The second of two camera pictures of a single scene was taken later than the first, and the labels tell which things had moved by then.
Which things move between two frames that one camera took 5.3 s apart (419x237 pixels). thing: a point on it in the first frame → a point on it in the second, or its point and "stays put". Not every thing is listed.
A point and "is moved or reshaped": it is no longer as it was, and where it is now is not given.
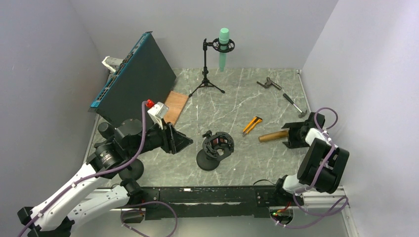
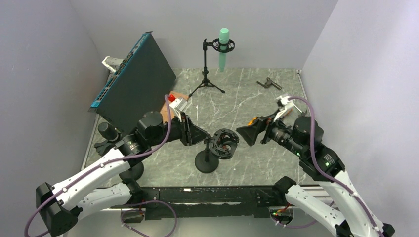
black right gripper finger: x=296 y=142 → x=249 y=133
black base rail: x=163 y=203 stays put
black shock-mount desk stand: x=216 y=147 is moved or reshaped
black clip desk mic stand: x=135 y=171 stays put
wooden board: x=176 y=102 stays put
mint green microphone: x=224 y=37 stays put
